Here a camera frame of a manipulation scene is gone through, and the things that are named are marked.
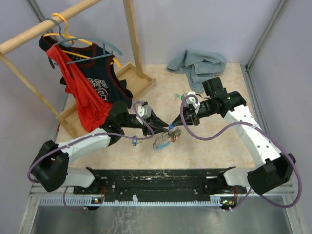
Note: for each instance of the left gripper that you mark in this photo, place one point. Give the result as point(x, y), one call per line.
point(153, 122)

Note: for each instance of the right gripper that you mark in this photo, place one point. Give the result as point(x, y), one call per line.
point(191, 116)

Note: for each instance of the key with green tag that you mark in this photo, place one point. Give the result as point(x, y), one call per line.
point(177, 96)

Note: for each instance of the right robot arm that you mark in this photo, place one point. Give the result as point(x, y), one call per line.
point(272, 167)

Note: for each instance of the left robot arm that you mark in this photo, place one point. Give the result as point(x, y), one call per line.
point(51, 167)

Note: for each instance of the light blue denim cloth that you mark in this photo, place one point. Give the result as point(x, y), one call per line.
point(198, 66)

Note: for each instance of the red shirt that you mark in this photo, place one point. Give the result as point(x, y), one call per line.
point(92, 109)

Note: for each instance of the navy basketball jersey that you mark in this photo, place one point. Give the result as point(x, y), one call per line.
point(99, 72)

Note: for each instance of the yellow clothes hanger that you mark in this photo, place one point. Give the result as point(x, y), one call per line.
point(68, 40)

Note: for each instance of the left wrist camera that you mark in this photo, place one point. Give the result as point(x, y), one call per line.
point(144, 111)

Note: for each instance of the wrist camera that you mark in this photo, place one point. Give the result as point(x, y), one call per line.
point(144, 111)
point(190, 100)

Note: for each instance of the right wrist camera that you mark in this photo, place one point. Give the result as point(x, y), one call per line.
point(190, 100)

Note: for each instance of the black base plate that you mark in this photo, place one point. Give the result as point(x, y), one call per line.
point(100, 175)

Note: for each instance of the white cable duct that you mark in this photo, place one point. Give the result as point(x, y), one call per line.
point(95, 201)

